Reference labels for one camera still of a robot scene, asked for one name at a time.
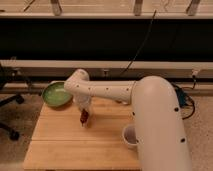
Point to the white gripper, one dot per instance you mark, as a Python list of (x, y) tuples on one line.
[(84, 102)]

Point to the red pepper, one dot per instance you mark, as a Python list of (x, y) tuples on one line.
[(84, 116)]

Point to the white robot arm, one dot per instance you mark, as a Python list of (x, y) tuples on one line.
[(160, 134)]

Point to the green bowl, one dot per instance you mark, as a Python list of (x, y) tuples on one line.
[(54, 95)]

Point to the black office chair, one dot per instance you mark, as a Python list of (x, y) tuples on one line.
[(5, 122)]

